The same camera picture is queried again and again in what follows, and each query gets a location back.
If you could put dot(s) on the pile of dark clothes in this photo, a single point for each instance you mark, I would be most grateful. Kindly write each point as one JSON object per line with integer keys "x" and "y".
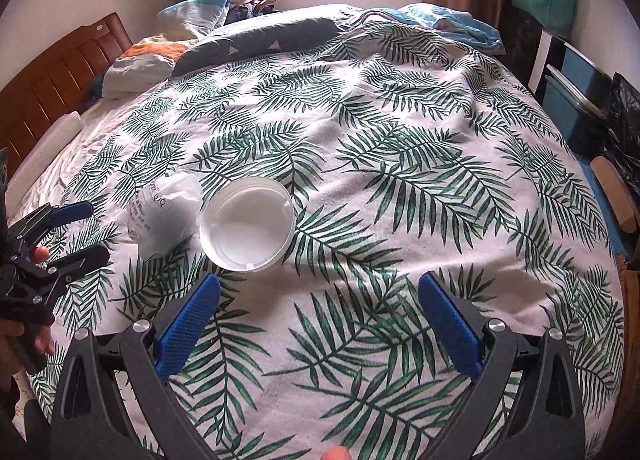
{"x": 250, "y": 7}

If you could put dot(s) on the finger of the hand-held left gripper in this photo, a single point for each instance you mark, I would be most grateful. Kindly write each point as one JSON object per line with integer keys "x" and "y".
{"x": 82, "y": 261}
{"x": 72, "y": 212}

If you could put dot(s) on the white plastic bowl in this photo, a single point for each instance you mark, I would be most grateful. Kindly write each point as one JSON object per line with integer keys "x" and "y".
{"x": 245, "y": 225}

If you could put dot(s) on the wooden headboard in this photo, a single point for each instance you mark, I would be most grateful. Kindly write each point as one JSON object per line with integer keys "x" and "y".
{"x": 50, "y": 80}

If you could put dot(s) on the leaf print blanket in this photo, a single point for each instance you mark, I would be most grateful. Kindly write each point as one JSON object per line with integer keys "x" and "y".
{"x": 400, "y": 165}

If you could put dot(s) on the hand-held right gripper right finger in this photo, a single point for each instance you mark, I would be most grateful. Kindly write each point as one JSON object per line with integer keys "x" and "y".
{"x": 450, "y": 325}

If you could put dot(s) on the white bolster pillow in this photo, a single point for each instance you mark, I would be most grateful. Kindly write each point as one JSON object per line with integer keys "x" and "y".
{"x": 45, "y": 150}

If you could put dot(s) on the blue white folded quilt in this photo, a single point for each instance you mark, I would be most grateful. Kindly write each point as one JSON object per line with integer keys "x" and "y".
{"x": 200, "y": 10}

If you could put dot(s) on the orange striped pillow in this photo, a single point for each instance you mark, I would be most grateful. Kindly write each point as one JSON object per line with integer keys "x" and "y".
{"x": 145, "y": 65}

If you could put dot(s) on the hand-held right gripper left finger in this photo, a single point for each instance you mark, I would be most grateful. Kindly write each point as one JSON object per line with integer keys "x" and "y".
{"x": 187, "y": 325}

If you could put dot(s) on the white paper cup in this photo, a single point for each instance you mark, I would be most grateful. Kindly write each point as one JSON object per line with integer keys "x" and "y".
{"x": 162, "y": 215}

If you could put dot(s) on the black plastic bag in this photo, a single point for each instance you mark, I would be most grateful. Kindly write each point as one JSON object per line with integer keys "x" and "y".
{"x": 625, "y": 130}

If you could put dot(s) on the blue storage box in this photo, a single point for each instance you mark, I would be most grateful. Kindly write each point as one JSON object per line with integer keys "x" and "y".
{"x": 570, "y": 120}
{"x": 587, "y": 67}

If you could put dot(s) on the dark triangle print pillow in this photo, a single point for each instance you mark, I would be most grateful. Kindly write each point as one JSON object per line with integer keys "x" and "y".
{"x": 260, "y": 37}

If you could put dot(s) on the person's right hand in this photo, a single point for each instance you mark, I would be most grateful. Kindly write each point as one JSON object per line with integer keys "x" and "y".
{"x": 337, "y": 455}

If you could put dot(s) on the small cardboard box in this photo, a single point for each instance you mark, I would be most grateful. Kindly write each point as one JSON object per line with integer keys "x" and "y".
{"x": 617, "y": 190}

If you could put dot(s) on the teal bag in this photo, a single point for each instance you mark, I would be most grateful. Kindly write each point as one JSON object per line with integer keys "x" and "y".
{"x": 542, "y": 0}

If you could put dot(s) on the light blue cloth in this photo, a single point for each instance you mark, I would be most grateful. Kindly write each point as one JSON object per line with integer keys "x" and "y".
{"x": 450, "y": 25}

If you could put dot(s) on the person's left hand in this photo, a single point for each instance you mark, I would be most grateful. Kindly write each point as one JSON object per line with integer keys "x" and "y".
{"x": 44, "y": 342}

